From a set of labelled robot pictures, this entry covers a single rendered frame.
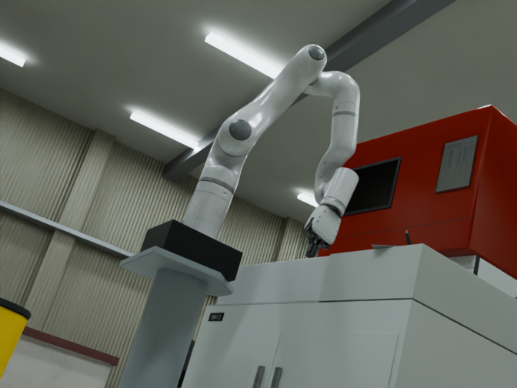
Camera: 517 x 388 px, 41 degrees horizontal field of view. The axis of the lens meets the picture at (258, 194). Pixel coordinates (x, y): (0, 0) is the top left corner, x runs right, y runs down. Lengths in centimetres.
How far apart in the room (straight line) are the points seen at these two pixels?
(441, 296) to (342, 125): 77
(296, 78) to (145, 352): 101
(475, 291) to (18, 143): 863
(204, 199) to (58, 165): 801
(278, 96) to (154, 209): 809
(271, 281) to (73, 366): 488
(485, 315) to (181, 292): 84
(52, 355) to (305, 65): 506
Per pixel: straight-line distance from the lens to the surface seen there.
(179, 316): 200
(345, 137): 230
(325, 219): 219
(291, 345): 200
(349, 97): 237
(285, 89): 230
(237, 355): 220
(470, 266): 251
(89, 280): 987
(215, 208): 210
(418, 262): 176
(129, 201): 1020
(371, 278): 185
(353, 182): 227
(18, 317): 348
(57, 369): 690
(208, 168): 216
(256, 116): 220
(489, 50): 639
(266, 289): 220
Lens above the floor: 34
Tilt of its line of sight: 21 degrees up
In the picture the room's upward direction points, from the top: 17 degrees clockwise
